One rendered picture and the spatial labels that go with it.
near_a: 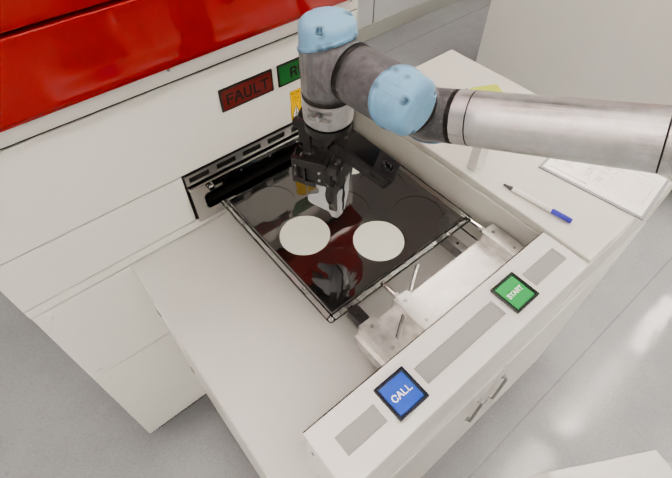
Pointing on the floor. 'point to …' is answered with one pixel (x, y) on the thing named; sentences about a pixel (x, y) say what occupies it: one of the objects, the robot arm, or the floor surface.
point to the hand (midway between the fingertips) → (340, 212)
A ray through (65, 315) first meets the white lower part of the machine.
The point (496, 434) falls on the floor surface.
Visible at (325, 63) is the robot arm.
